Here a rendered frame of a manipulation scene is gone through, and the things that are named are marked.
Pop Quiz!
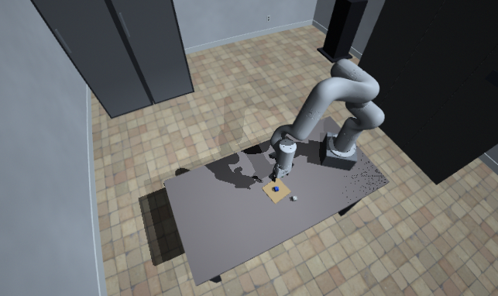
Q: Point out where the beige flat mat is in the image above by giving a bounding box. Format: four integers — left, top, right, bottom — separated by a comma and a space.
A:
262, 178, 291, 204

